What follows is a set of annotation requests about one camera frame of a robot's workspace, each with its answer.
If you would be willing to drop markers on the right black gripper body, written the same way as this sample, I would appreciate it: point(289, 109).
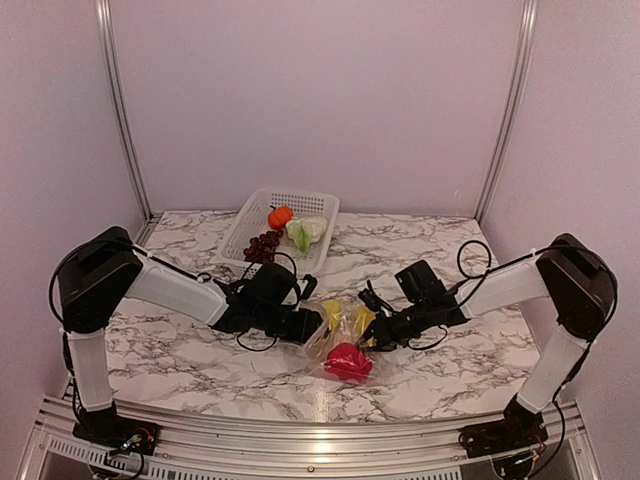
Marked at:
point(398, 333)

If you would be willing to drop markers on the fake red pepper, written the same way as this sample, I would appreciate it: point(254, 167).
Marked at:
point(347, 363)

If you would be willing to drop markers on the fake orange tomato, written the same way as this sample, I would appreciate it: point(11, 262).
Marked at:
point(279, 217)

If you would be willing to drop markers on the right aluminium frame post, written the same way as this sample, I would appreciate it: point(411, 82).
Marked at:
point(516, 88)

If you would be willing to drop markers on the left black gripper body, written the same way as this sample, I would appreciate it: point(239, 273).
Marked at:
point(299, 332)

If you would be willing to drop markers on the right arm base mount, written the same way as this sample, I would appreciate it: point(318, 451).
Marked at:
point(518, 428)

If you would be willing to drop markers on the left aluminium frame post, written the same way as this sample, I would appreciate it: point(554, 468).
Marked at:
point(108, 43)

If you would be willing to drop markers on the aluminium frame post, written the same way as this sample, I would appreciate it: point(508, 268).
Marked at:
point(108, 43)
point(516, 88)

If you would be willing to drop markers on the clear zip top bag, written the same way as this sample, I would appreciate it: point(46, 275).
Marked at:
point(316, 349)

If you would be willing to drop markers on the aluminium front rail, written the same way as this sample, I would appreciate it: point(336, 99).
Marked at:
point(194, 446)

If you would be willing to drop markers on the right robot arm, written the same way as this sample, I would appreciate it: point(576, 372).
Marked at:
point(578, 282)

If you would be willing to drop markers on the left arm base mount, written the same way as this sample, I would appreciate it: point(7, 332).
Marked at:
point(121, 434)

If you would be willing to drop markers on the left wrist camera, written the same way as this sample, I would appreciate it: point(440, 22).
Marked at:
point(303, 294)

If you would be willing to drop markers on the fake white cauliflower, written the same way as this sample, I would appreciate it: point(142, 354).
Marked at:
point(306, 231)

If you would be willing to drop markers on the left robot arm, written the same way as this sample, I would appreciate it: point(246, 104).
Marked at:
point(90, 283)

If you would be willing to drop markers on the fake purple grapes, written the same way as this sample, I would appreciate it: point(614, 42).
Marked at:
point(262, 248)

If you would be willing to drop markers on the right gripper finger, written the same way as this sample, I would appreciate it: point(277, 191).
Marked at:
point(371, 343)
point(375, 330)

